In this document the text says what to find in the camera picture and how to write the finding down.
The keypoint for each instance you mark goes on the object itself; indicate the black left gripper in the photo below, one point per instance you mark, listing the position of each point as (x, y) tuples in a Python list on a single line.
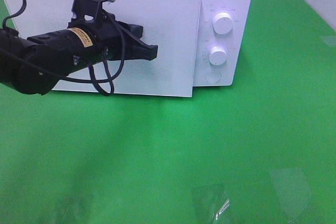
[(105, 31)]

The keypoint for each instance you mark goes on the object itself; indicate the round white door button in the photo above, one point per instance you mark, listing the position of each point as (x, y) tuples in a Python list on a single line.
[(213, 76)]

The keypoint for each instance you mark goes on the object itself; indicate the upper white round knob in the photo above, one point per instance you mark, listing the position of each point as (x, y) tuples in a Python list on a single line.
[(222, 23)]

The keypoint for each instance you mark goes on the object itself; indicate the white microwave door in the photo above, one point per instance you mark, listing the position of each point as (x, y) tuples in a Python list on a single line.
[(171, 25)]

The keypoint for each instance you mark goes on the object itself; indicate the lower white round knob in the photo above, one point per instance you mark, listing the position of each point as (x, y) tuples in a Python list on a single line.
[(217, 56)]

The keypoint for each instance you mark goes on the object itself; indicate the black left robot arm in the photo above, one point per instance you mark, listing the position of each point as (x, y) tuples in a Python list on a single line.
[(91, 50)]

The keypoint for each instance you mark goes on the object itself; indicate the white round knob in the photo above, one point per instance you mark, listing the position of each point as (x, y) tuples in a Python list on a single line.
[(217, 56), (222, 23)]

